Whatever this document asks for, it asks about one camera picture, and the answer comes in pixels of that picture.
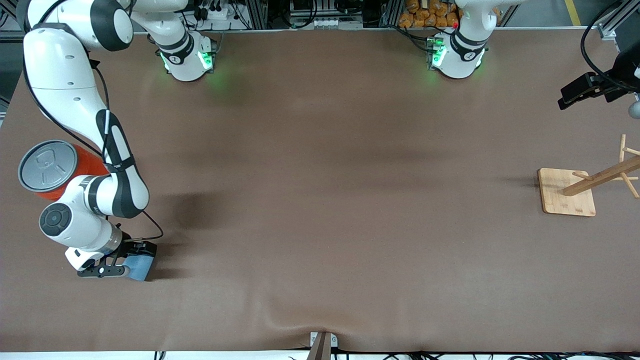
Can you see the orange snack bags pile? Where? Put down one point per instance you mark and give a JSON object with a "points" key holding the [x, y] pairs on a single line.
{"points": [[425, 15]]}

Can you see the wooden mug tree rack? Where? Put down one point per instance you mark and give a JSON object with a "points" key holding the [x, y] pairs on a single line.
{"points": [[565, 197]]}

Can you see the light blue plastic cup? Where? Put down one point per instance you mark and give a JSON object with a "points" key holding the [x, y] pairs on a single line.
{"points": [[139, 268]]}

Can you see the white power strip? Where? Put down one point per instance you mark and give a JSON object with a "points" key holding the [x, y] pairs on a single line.
{"points": [[220, 11]]}

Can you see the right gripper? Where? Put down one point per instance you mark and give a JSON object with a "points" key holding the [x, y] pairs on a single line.
{"points": [[131, 247]]}

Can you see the metal table edge bracket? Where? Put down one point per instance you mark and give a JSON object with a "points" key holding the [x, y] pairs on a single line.
{"points": [[323, 345]]}

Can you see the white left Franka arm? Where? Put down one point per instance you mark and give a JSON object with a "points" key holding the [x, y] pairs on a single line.
{"points": [[457, 60]]}

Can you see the brown table cover sheet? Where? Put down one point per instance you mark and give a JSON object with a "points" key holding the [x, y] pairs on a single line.
{"points": [[325, 200]]}

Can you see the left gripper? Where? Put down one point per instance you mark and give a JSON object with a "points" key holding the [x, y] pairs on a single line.
{"points": [[621, 70]]}

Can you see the orange can with silver lid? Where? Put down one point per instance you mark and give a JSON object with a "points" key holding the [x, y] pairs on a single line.
{"points": [[45, 165]]}

